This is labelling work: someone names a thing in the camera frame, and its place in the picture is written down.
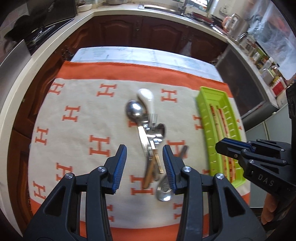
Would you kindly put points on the large steel spoon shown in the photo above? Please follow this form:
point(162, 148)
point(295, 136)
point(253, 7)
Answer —
point(135, 112)

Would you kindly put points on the steel cabinet glass door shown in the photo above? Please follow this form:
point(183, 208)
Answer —
point(252, 95)

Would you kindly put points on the kitchen faucet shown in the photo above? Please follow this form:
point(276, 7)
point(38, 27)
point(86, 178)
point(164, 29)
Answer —
point(182, 9)

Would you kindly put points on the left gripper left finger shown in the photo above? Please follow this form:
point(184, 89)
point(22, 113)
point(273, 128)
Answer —
point(115, 166)

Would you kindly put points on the electric kettle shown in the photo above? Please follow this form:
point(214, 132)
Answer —
point(235, 26)

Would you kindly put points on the orange white H-pattern cloth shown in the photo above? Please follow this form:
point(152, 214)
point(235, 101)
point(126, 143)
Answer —
point(82, 121)

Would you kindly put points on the black wok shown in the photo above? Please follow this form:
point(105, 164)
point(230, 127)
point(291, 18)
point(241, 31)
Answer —
point(24, 26)

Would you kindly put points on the white ceramic spoon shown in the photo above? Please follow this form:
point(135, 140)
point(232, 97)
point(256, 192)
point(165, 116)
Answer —
point(147, 98)

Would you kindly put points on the steel soup spoon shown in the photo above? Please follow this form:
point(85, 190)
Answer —
point(164, 192)

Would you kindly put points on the lime green plastic tray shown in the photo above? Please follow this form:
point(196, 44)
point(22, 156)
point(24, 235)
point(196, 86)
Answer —
point(228, 124)

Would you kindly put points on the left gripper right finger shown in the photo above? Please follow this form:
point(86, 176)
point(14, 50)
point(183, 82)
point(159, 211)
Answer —
point(173, 165)

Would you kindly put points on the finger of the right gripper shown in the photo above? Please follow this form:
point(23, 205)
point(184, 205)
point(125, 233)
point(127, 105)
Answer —
point(259, 163)
point(257, 145)

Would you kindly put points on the person's right hand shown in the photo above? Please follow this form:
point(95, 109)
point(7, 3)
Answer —
point(270, 205)

